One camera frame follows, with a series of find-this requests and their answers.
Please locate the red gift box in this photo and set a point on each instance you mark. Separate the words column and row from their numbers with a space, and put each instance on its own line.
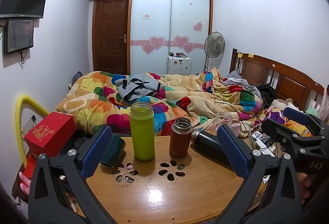
column 50, row 134

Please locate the wooden bed headboard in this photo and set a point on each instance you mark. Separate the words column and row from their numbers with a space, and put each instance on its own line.
column 280, row 77

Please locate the brown wooden door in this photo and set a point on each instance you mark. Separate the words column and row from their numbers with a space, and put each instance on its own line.
column 111, row 34

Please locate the colourful patchwork blanket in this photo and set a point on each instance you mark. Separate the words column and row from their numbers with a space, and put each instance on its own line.
column 164, row 100

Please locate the brown thermos cup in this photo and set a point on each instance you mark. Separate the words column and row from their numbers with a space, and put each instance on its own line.
column 180, row 138

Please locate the grey garment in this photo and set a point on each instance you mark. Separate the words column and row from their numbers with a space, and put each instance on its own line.
column 140, row 86

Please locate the black cloth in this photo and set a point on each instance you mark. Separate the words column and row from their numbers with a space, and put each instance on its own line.
column 267, row 91

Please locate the orange snack bag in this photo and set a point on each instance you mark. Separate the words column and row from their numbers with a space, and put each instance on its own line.
column 299, row 127

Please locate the white sliding wardrobe with hearts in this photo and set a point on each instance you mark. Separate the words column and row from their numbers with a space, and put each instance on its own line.
column 169, row 31

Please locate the grey striped cloth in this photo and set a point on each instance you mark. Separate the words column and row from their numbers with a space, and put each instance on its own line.
column 237, row 80

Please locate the yellow foam tube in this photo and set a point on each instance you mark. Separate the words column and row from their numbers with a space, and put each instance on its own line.
column 20, row 121

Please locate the green bottle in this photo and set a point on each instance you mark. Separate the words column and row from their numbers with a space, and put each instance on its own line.
column 142, row 131

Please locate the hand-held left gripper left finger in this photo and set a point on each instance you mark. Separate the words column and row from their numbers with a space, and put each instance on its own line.
column 96, row 152

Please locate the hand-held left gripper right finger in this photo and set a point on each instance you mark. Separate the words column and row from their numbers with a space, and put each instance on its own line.
column 232, row 152

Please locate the black thermos bottle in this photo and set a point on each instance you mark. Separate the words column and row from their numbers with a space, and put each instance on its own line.
column 208, row 141

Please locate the black standing fan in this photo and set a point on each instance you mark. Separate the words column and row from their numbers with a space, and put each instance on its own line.
column 214, row 43

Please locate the small wall screen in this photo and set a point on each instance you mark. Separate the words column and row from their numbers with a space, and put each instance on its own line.
column 19, row 35

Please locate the person's right hand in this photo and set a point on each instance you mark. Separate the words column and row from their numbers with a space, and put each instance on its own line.
column 305, row 185

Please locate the white power strip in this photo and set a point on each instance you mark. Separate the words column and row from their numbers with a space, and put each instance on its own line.
column 261, row 141

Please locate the dark green cup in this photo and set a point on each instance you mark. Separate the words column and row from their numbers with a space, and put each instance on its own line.
column 114, row 148

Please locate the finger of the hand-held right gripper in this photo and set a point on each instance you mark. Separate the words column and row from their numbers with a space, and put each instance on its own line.
column 276, row 130
column 295, row 115

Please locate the pink plastic object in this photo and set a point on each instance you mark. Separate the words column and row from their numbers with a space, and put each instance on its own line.
column 25, row 183

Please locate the white suitcase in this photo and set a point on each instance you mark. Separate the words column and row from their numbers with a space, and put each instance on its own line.
column 179, row 65

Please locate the clear plastic jar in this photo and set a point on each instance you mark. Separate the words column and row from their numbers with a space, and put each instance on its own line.
column 223, row 118

